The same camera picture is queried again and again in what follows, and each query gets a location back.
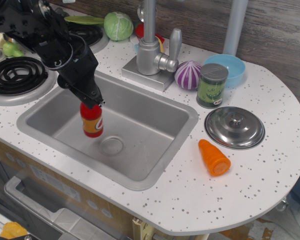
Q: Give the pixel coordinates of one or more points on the steel pot lid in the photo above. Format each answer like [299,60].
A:
[234,128]

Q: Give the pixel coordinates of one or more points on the grey toy sink basin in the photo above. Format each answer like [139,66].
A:
[142,131]

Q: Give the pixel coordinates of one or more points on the rear black stove burner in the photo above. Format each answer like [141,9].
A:
[94,35]

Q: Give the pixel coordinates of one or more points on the purple toy onion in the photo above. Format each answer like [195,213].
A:
[187,75]

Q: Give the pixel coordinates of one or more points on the green plastic plate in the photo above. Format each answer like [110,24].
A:
[85,20]

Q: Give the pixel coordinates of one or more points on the orange toy carrot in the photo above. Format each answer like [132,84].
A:
[216,162]

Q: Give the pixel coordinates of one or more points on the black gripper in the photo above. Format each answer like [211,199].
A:
[76,64]

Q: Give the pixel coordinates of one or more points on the yellow toy food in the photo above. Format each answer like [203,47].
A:
[12,230]

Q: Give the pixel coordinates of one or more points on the front black stove burner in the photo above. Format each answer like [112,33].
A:
[23,80]

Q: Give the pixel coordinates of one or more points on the green toy can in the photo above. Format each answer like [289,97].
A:
[212,82]

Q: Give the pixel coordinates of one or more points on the red toy pepper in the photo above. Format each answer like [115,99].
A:
[139,30]

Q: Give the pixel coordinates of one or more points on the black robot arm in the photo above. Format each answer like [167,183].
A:
[38,28]

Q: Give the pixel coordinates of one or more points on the light blue bowl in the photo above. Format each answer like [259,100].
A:
[235,66]

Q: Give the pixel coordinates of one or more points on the grey oven door handle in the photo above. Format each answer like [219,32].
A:
[63,220]

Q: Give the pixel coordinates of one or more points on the red toy bottle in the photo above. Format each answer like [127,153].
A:
[92,120]

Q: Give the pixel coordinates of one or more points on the grey vertical pole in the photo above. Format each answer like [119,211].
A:
[235,26]

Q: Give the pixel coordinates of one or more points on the black stove burner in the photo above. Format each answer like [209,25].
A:
[23,80]
[94,35]

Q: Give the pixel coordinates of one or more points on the green toy cabbage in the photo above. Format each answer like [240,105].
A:
[118,26]

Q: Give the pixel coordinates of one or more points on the green toy vegetable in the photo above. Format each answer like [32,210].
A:
[12,50]

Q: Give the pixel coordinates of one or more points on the silver toy faucet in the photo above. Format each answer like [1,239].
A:
[150,66]

